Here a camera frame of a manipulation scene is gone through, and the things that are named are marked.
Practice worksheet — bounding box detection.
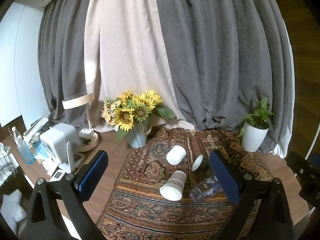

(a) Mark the white projector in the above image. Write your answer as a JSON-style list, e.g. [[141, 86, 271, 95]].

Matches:
[[40, 123, 87, 175]]

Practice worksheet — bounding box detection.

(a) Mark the ring desk lamp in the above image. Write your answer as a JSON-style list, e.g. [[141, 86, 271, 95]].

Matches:
[[62, 92, 100, 152]]

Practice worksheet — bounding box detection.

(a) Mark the patterned table cloth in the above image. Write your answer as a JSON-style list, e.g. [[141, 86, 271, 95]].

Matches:
[[96, 126, 274, 240]]

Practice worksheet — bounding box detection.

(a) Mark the green leafy plant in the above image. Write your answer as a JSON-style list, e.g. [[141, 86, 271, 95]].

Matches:
[[237, 97, 275, 137]]

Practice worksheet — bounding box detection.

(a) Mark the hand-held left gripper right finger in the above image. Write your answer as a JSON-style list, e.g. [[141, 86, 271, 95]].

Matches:
[[209, 150, 294, 240]]

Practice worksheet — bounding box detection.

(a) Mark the striped cloth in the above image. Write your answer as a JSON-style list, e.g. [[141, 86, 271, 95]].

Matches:
[[0, 189, 27, 228]]

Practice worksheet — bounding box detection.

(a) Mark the sunflower bouquet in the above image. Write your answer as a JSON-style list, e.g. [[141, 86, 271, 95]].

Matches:
[[101, 90, 177, 140]]

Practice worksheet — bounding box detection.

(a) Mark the small white timer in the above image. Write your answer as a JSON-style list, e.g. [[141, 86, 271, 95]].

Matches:
[[49, 169, 66, 182]]

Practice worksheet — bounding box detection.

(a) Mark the clear plastic cup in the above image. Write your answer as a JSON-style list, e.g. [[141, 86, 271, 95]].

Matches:
[[189, 176, 222, 202]]

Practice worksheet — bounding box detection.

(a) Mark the white board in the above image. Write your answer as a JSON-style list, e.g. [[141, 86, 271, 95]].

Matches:
[[0, 0, 50, 128]]

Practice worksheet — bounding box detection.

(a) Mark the white plant pot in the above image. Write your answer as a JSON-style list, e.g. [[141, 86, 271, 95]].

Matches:
[[242, 122, 270, 152]]

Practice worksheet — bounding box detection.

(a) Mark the dark green cup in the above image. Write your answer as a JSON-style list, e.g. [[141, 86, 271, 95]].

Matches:
[[191, 154, 208, 172]]

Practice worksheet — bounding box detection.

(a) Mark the blue-grey ribbed vase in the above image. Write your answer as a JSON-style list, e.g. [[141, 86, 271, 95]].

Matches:
[[126, 119, 152, 148]]

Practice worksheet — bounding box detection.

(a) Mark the checked paper cup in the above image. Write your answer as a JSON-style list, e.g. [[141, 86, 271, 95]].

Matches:
[[159, 170, 187, 201]]

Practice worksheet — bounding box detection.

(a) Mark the grey curtain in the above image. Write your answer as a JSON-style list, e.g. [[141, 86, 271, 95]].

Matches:
[[152, 0, 295, 158], [37, 0, 101, 130]]

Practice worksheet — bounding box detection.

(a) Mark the white cup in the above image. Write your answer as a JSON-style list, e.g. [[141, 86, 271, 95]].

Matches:
[[166, 145, 187, 165]]

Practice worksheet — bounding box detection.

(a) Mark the stack of books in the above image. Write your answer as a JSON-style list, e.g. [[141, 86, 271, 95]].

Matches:
[[22, 116, 50, 141]]

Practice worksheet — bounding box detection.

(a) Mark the beige curtain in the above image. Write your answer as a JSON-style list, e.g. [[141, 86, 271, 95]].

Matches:
[[84, 0, 198, 133]]

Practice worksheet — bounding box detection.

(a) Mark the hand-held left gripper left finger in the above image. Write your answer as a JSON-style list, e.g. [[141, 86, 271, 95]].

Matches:
[[26, 150, 109, 240]]

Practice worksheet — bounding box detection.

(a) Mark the wire basket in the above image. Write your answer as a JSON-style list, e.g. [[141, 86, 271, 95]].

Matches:
[[0, 142, 18, 172]]

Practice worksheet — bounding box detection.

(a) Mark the clear bottle blue liquid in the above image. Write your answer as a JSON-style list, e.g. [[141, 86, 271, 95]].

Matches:
[[11, 127, 35, 165]]

